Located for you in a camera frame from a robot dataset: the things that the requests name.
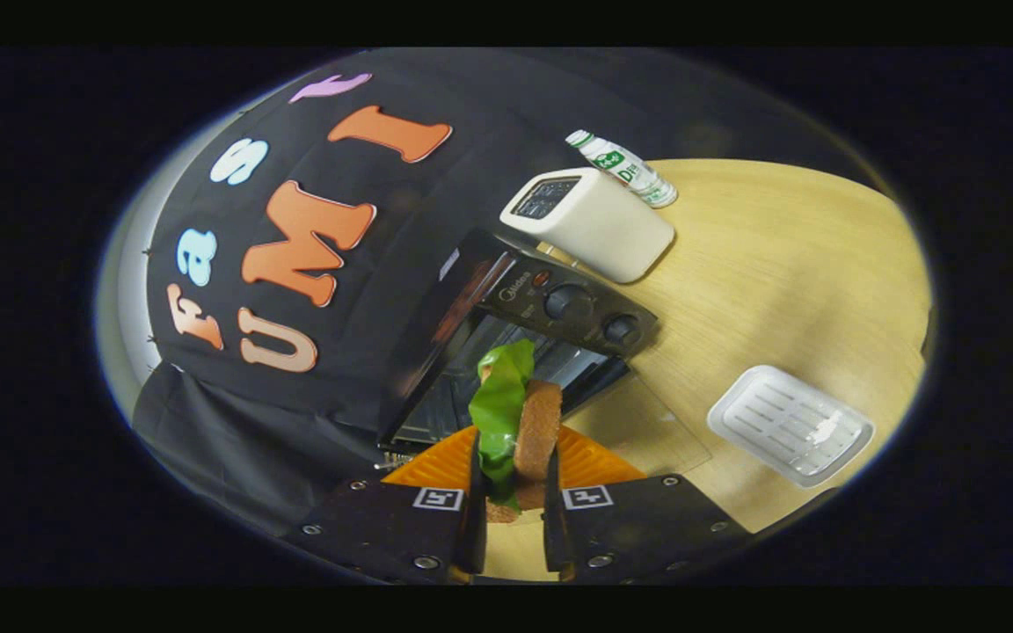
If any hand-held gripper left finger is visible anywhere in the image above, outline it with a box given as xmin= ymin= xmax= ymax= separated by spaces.
xmin=295 ymin=426 xmax=490 ymax=586

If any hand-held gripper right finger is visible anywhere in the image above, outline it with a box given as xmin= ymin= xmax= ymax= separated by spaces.
xmin=542 ymin=426 xmax=755 ymax=586

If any lettuce sandwich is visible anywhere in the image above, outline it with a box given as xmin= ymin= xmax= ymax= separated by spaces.
xmin=469 ymin=338 xmax=565 ymax=524

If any black toaster oven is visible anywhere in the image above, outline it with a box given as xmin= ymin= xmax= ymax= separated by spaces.
xmin=376 ymin=227 xmax=714 ymax=476

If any white pop-up toaster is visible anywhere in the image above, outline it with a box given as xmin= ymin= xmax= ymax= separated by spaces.
xmin=499 ymin=167 xmax=676 ymax=284

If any white plastic tray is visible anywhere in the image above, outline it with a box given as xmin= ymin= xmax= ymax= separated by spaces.
xmin=706 ymin=365 xmax=877 ymax=489

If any small white bottle green label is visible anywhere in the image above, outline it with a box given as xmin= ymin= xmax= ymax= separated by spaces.
xmin=565 ymin=129 xmax=679 ymax=209

